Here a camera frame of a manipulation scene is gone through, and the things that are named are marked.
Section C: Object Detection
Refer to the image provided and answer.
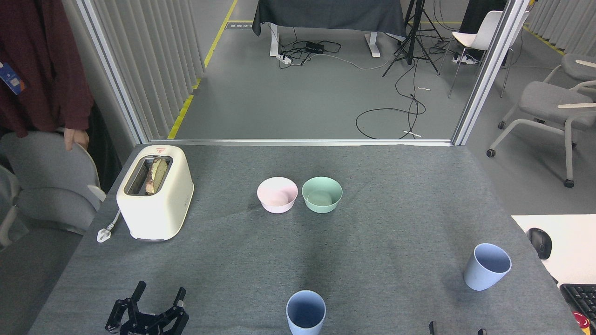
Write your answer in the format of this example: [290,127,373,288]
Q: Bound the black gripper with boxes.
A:
[105,281,190,335]

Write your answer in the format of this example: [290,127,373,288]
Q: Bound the blue cup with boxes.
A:
[464,243,512,291]
[286,290,326,335]

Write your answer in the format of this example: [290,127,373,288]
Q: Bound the grey chair with white frame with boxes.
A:
[542,53,596,89]
[486,80,596,188]
[0,131,107,248]

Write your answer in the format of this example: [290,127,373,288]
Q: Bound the person's left hand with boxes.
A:
[64,127,90,151]

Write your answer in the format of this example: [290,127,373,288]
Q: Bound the cream toaster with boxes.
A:
[116,145,194,241]

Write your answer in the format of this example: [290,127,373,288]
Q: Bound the black keyboard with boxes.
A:
[560,283,596,333]

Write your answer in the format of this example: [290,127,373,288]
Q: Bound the black computer mouse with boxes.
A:
[528,228,553,260]

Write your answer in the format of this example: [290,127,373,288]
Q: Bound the white desk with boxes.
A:
[511,214,596,335]

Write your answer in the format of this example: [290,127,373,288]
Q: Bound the bread slice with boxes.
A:
[145,157,168,195]

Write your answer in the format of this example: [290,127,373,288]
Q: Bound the dark grey table cloth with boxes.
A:
[28,143,585,335]

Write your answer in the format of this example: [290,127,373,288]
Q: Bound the pink bowl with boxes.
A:
[257,177,298,214]

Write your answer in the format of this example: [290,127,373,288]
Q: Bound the green bowl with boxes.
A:
[302,176,343,214]

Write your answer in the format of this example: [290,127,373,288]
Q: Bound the grey curtain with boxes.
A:
[93,0,205,140]
[526,0,596,57]
[61,0,140,154]

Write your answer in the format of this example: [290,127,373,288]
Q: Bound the blue badge card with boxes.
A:
[0,60,27,96]

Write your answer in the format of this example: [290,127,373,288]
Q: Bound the person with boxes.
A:
[0,0,95,152]

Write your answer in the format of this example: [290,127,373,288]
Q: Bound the black tripod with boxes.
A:
[382,0,444,78]

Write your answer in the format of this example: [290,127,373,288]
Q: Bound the white plastic chair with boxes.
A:
[438,10,531,99]

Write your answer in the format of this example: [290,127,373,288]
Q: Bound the black cabinet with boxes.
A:
[459,0,508,36]

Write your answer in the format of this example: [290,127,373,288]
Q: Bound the table with black cloth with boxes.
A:
[251,0,407,58]

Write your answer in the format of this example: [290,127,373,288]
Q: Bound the white toaster plug cord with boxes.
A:
[96,209,122,243]

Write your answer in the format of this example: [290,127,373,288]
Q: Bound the black floor cable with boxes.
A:
[355,56,427,140]

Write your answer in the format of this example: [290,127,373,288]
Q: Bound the silver frame rail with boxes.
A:
[149,138,454,147]

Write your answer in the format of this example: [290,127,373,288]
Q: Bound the silver post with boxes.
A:
[77,0,149,145]
[452,0,531,146]

